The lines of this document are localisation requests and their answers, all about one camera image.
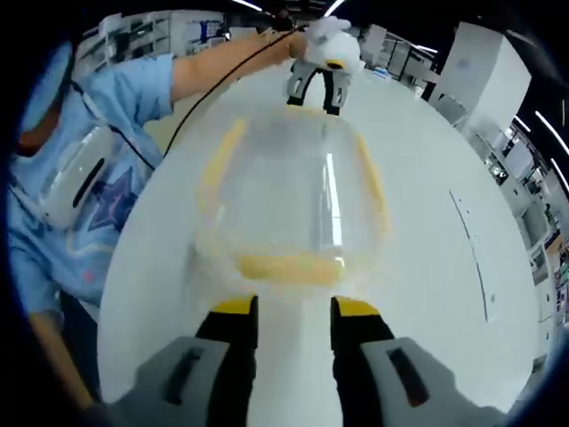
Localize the white storage shelves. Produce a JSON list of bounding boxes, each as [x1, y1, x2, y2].
[[76, 10, 224, 73]]

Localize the person in blue shirt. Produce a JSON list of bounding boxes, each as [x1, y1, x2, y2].
[[7, 54, 177, 313]]

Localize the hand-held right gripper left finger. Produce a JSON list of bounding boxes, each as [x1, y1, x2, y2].
[[108, 294, 260, 427]]

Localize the white chest-worn device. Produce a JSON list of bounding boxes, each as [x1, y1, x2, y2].
[[38, 125, 116, 230]]

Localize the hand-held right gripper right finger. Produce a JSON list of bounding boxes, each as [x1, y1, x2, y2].
[[329, 295, 495, 427]]

